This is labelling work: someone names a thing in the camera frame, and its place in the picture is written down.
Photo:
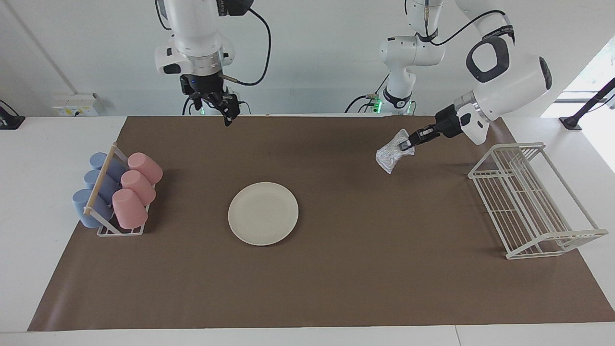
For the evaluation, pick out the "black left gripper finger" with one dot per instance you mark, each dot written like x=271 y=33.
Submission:
x=408 y=149
x=406 y=142

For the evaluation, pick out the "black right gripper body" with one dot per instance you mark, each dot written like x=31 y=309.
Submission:
x=202 y=86

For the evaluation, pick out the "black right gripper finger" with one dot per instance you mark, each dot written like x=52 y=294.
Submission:
x=235 y=108
x=227 y=115

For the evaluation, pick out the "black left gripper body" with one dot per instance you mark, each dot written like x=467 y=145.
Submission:
x=447 y=124

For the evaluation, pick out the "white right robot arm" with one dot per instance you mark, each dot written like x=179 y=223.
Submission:
x=192 y=29

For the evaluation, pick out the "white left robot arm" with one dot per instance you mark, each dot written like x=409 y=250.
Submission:
x=509 y=86

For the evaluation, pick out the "cream round plate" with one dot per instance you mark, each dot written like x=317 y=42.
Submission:
x=263 y=214

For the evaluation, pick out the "pink plastic cup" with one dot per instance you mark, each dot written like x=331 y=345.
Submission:
x=146 y=166
x=139 y=185
x=129 y=211

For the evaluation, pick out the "blue plastic cup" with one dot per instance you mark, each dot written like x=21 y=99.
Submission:
x=110 y=187
x=81 y=206
x=97 y=160

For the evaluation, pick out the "white cup holder rack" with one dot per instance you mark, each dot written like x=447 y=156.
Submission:
x=101 y=179

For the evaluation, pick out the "brown table mat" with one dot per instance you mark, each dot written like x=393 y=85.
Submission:
x=336 y=269

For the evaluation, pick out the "white wall socket box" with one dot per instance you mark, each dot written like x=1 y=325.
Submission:
x=77 y=105

